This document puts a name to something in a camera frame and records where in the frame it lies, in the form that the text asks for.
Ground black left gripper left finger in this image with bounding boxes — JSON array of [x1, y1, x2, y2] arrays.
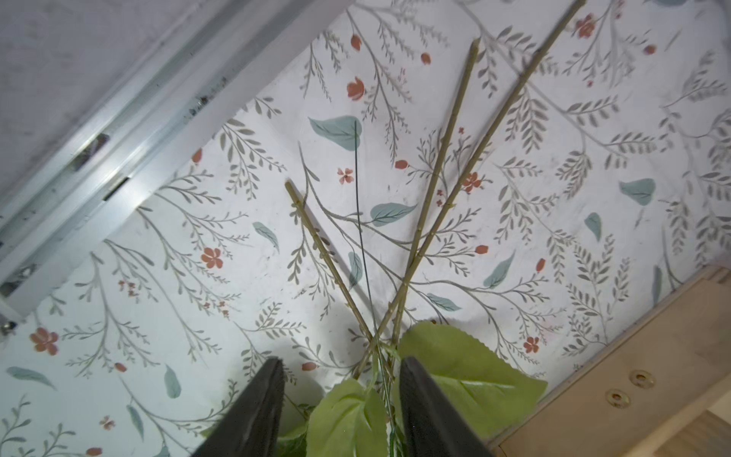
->
[[192, 357, 285, 457]]

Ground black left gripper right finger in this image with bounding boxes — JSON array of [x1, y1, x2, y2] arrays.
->
[[399, 357, 491, 457]]

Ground light blue carnation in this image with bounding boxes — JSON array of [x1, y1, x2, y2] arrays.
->
[[353, 120, 400, 456]]

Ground wooden clothes rack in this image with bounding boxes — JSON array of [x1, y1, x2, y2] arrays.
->
[[488, 266, 730, 456]]

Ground red artificial flower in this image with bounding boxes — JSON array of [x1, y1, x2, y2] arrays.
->
[[350, 0, 589, 441]]

